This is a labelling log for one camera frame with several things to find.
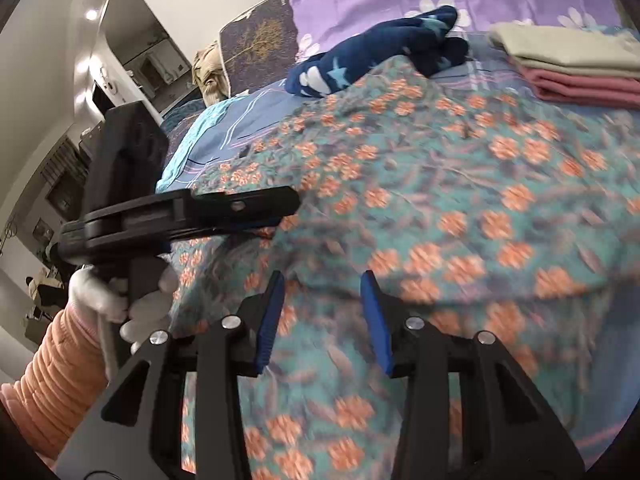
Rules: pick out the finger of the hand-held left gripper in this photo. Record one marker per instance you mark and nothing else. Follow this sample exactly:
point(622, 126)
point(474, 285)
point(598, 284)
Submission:
point(250, 202)
point(240, 227)

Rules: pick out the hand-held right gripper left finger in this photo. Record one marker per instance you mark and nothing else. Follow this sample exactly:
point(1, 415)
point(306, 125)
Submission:
point(270, 322)

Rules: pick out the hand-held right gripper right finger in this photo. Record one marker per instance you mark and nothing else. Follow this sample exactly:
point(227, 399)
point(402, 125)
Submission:
point(375, 322)

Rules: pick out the teal orange floral cloth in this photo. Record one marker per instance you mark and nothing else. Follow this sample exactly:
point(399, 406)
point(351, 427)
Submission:
point(450, 185)

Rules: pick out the person's left hand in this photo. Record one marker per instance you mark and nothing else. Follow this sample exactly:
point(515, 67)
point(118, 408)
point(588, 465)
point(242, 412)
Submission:
point(100, 295)

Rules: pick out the tan crumpled cloth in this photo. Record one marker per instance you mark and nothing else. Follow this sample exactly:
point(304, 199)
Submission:
point(210, 75)

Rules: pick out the dark gold tree pillow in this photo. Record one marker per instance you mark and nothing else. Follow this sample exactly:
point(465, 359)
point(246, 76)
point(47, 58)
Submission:
point(260, 40)

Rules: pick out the navy star print cloth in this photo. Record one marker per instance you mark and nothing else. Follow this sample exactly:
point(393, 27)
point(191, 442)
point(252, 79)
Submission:
point(370, 52)

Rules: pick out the pink folded cloth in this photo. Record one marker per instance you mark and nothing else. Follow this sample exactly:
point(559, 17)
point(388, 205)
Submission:
point(575, 87)

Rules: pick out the beige folded cloth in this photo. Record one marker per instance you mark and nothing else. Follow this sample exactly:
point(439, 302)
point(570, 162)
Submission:
point(560, 47)

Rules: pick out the arched wall mirror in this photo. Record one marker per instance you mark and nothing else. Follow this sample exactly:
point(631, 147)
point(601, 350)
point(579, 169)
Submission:
point(145, 45)

